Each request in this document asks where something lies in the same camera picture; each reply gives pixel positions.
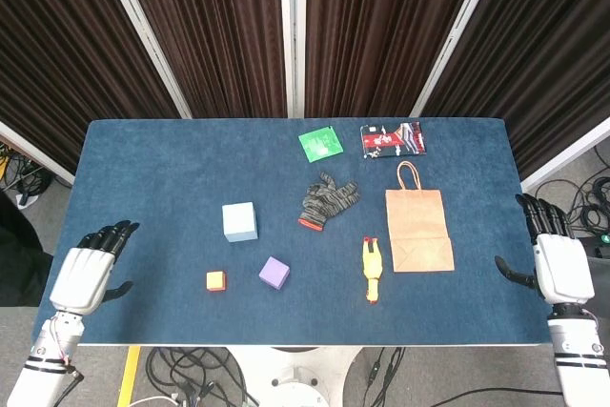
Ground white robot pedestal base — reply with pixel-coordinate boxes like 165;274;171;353
223;345;368;407

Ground grey striped knit glove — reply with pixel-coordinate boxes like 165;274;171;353
297;171;362;232

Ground purple cube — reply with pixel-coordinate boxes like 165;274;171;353
258;255;292;292

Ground brown paper bag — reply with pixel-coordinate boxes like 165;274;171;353
384;160;456;274

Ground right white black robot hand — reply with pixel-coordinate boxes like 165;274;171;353
494;192;597;306

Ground small orange cube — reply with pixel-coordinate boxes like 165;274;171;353
205;271;228;293

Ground large light blue cube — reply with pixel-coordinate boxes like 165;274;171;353
221;201;259;243

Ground brown curtain partition panel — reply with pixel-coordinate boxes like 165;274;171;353
291;0;506;118
107;0;293;120
412;0;610;192
0;0;192;187

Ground black cable with inline switch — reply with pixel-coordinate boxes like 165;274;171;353
364;347;406;398

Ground green foil packet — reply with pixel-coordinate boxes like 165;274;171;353
297;125;345;163

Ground blue felt table cover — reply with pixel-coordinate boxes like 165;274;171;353
30;118;561;347

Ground long black floor cable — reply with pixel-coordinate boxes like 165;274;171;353
428;387;566;407

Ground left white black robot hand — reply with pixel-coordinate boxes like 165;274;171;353
49;219;141;316

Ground yellow floor tape strip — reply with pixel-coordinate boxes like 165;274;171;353
116;345;142;407

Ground yellow rubber chicken toy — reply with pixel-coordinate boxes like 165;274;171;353
361;235;385;305

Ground person leg black trousers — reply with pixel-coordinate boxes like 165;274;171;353
0;192;53;308

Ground black floor cable bundle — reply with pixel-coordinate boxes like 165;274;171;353
142;347;261;407
523;149;610;236
0;152;53;208

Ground dark printed snack packet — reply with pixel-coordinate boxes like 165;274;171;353
359;120;429;160

